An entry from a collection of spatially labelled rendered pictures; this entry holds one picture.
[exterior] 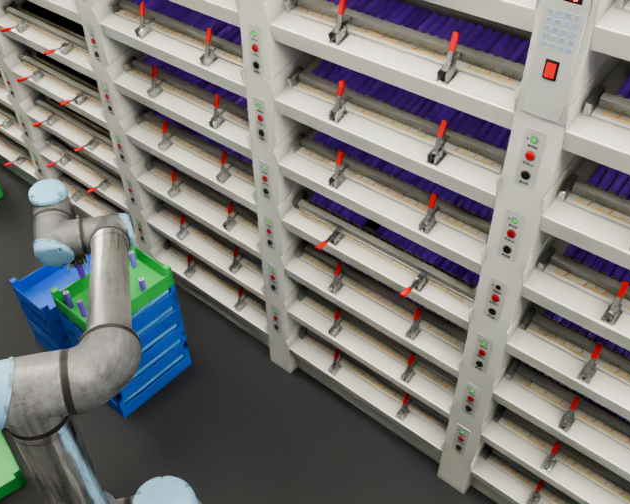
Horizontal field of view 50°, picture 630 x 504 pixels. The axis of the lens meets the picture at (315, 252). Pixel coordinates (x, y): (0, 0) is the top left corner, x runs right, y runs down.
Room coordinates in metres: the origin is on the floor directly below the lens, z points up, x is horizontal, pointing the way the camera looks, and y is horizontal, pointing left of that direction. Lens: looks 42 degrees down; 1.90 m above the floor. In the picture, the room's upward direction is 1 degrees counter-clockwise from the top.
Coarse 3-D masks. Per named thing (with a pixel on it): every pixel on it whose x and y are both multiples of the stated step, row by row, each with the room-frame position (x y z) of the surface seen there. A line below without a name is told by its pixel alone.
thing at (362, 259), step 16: (304, 192) 1.50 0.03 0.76; (288, 208) 1.47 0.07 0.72; (288, 224) 1.43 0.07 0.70; (304, 224) 1.41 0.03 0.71; (320, 240) 1.35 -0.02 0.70; (352, 240) 1.34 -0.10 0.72; (336, 256) 1.33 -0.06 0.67; (352, 256) 1.29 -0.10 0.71; (368, 256) 1.28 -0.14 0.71; (384, 256) 1.27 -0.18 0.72; (368, 272) 1.25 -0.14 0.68; (384, 272) 1.22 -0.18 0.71; (400, 272) 1.22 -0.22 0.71; (400, 288) 1.19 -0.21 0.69; (432, 288) 1.16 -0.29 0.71; (432, 304) 1.12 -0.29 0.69; (448, 304) 1.11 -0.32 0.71; (464, 304) 1.10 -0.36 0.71; (464, 320) 1.06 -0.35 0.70
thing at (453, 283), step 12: (300, 204) 1.46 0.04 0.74; (324, 216) 1.41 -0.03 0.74; (348, 228) 1.35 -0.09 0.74; (372, 240) 1.30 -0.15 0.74; (372, 252) 1.28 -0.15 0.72; (396, 252) 1.26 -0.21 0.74; (408, 264) 1.22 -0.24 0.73; (420, 264) 1.21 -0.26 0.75; (432, 276) 1.18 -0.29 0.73; (444, 276) 1.17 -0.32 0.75; (456, 288) 1.13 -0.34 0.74; (468, 288) 1.12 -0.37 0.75
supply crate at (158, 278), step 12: (144, 264) 1.59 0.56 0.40; (156, 264) 1.55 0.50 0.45; (132, 276) 1.54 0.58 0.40; (144, 276) 1.53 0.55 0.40; (156, 276) 1.53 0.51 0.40; (168, 276) 1.49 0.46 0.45; (72, 288) 1.45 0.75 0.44; (84, 288) 1.48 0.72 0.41; (132, 288) 1.48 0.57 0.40; (156, 288) 1.45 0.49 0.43; (168, 288) 1.48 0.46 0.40; (60, 300) 1.40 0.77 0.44; (72, 300) 1.43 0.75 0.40; (84, 300) 1.43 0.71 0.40; (132, 300) 1.38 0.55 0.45; (144, 300) 1.41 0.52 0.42; (72, 312) 1.34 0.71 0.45; (132, 312) 1.38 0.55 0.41; (84, 324) 1.30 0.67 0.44
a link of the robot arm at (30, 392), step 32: (64, 352) 0.75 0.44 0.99; (0, 384) 0.68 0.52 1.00; (32, 384) 0.68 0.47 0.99; (64, 384) 0.69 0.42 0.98; (0, 416) 0.64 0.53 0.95; (32, 416) 0.65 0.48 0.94; (64, 416) 0.69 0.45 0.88; (32, 448) 0.65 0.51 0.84; (64, 448) 0.67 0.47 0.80; (64, 480) 0.66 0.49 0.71; (96, 480) 0.72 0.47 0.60
